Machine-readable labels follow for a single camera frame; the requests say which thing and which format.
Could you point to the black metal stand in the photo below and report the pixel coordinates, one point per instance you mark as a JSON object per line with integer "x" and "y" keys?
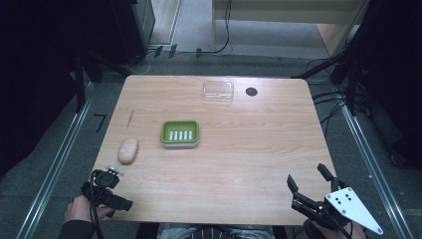
{"x": 79, "y": 83}
{"x": 351, "y": 79}

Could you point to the green soap dish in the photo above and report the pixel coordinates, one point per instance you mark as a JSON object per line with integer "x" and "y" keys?
{"x": 179, "y": 126}

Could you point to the light wooden furniture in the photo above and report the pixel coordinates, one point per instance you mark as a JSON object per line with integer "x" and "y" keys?
{"x": 282, "y": 8}

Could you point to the metal floor rail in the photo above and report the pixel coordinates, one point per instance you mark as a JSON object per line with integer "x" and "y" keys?
{"x": 56, "y": 166}
{"x": 375, "y": 172}

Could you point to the thin wooden stick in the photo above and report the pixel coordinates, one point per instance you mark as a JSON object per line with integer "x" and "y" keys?
{"x": 130, "y": 119}

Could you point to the pink soap bar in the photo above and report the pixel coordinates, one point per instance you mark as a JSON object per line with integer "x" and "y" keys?
{"x": 128, "y": 151}

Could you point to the dark cabinet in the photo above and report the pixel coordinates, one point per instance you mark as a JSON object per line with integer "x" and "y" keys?
{"x": 132, "y": 30}

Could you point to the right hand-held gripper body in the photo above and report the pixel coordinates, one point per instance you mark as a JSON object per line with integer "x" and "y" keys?
{"x": 351, "y": 205}

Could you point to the clear plastic lid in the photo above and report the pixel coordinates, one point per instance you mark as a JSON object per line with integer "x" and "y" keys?
{"x": 218, "y": 90}

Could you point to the person's right hand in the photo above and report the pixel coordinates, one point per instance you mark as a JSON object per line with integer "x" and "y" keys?
{"x": 331, "y": 234}

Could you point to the person's left hand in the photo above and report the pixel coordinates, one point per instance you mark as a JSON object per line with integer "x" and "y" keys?
{"x": 79, "y": 209}

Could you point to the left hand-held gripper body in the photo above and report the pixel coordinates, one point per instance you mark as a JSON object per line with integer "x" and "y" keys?
{"x": 105, "y": 180}

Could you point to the round black table grommet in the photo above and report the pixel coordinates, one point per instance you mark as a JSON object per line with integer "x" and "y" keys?
{"x": 251, "y": 92}

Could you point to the person's lap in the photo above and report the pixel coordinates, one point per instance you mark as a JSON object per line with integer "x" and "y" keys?
{"x": 212, "y": 231}

